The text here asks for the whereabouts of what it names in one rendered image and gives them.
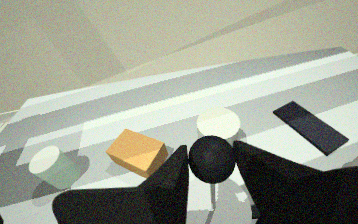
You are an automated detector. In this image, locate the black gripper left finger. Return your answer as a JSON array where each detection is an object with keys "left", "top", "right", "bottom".
[{"left": 52, "top": 145, "right": 189, "bottom": 224}]

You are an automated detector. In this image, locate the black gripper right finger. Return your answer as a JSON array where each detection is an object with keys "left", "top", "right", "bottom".
[{"left": 233, "top": 140, "right": 358, "bottom": 224}]

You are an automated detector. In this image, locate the glass french press with black knob plunger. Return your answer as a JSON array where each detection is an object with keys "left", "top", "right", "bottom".
[{"left": 186, "top": 135, "right": 264, "bottom": 224}]

